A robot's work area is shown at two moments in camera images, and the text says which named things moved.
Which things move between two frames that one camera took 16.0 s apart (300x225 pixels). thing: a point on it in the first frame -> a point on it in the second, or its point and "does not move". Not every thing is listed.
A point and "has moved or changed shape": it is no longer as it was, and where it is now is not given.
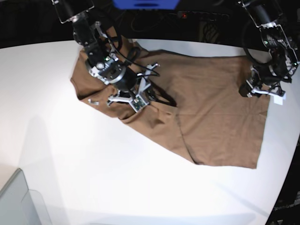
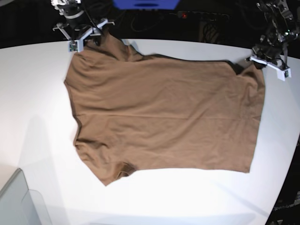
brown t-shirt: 218,117 has moved or changed shape
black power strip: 202,16 does not move
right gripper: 273,88 -> 274,56
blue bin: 146,4 does not move
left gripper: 154,93 -> 78,31
